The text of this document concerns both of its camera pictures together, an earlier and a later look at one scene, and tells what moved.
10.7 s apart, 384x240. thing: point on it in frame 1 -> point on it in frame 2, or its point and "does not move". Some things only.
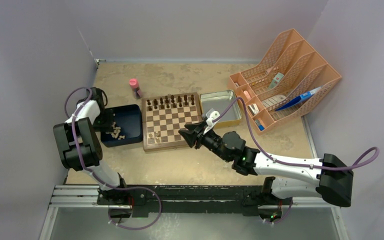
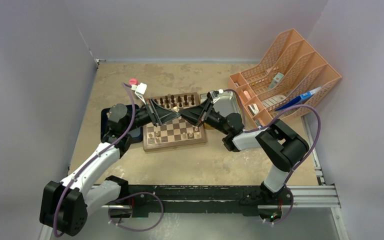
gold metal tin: x=219 y=101 does not move
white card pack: x=276 y=80 does not move
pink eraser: x=248 y=97 does not move
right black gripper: x=191 y=136 -> x=194 y=114
